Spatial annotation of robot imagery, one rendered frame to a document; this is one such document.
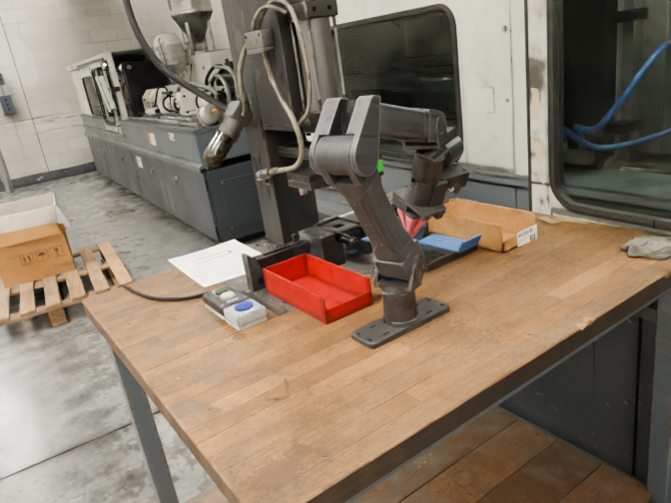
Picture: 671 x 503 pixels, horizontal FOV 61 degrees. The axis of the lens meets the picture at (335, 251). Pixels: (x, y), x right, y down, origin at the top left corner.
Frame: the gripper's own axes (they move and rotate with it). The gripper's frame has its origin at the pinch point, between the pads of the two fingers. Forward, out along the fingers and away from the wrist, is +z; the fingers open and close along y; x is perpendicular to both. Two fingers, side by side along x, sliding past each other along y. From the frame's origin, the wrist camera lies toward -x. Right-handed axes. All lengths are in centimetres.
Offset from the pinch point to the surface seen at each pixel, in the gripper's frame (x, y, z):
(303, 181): 10.1, 27.8, 0.4
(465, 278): -8.5, -11.0, 7.4
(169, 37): -108, 447, 124
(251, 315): 35.0, 5.2, 13.0
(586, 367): -60, -26, 52
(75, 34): -118, 909, 280
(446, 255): -12.2, -1.5, 9.5
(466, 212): -34.9, 13.8, 13.9
